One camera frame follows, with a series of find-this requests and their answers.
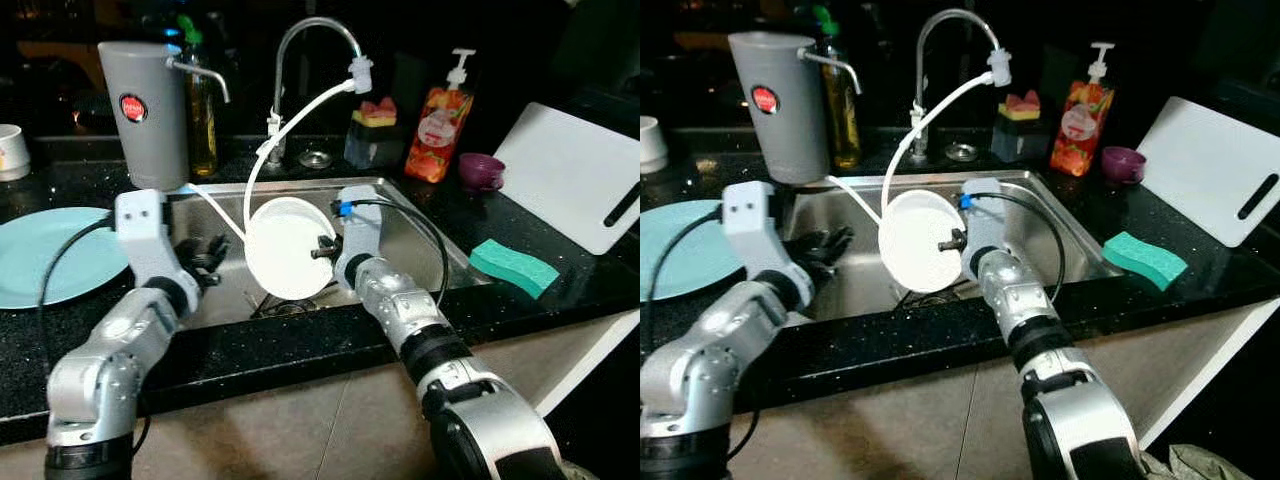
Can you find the white cutting board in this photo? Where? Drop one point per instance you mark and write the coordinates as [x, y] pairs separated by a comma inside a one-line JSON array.
[[1205, 165], [565, 175]]

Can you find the white bowl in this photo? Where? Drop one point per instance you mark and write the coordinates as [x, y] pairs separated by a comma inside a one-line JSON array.
[[915, 245], [285, 255]]

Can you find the white printed mug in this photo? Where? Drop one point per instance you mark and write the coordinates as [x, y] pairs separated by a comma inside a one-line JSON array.
[[12, 155], [652, 148]]

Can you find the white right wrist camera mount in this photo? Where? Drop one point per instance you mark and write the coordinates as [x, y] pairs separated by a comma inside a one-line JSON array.
[[362, 235], [985, 215]]

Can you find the teal sponge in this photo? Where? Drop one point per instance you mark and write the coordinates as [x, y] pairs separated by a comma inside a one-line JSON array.
[[513, 267], [1145, 260]]

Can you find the round chrome sink hole cover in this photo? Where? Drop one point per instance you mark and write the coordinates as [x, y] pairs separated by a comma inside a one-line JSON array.
[[961, 152], [316, 159]]

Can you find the yellow and pink sponge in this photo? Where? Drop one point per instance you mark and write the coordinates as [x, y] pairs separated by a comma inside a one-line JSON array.
[[375, 115], [1022, 108]]

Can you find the stainless steel sink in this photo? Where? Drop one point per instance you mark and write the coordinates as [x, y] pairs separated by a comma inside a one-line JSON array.
[[1090, 255], [405, 245]]

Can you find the oil bottle with green cap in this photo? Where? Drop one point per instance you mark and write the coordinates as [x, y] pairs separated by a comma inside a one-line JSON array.
[[845, 120], [203, 130]]

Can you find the dark grey sponge holder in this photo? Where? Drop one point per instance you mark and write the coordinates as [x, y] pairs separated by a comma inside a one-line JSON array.
[[373, 148], [1020, 140]]

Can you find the white faucet diverter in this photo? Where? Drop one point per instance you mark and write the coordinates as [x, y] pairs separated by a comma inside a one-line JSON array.
[[360, 76], [1000, 67]]

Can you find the chrome gooseneck faucet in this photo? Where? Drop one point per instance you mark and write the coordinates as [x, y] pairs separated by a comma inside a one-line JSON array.
[[280, 70], [922, 65]]

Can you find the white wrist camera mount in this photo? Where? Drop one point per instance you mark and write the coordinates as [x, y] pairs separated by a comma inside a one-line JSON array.
[[140, 225], [755, 215], [362, 235], [985, 215]]

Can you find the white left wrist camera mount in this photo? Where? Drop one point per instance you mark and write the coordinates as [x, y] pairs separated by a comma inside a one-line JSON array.
[[140, 225], [755, 215]]

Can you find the grey water filter jug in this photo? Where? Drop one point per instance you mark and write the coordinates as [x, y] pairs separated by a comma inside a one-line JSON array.
[[785, 140], [150, 140]]

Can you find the purple cup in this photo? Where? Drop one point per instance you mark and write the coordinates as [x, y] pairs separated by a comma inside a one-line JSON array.
[[1124, 166], [482, 172]]

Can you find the green cloth on floor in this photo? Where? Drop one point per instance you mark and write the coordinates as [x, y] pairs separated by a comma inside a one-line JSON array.
[[1195, 465], [578, 472]]

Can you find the orange dish soap pump bottle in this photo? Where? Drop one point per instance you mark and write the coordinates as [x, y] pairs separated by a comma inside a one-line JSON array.
[[435, 140], [1080, 135]]

